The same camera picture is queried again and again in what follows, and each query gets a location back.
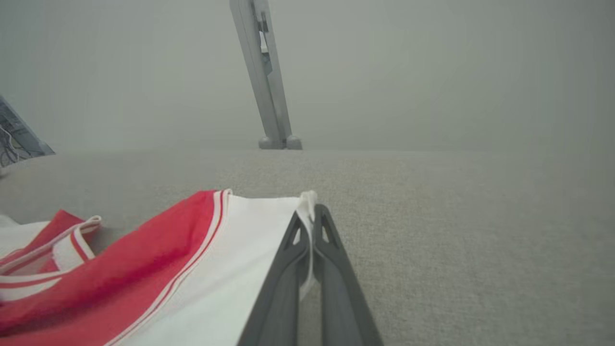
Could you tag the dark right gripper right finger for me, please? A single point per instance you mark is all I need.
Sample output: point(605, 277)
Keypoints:
point(343, 298)

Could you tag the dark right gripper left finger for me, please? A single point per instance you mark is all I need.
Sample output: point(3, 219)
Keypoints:
point(283, 298)

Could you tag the red and white sports jersey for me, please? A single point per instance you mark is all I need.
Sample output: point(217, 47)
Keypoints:
point(158, 278)

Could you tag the black computer tower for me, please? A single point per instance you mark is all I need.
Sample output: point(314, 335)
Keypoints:
point(21, 134)

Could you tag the grey metal partition post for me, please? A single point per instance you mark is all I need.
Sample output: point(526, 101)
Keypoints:
point(262, 81)

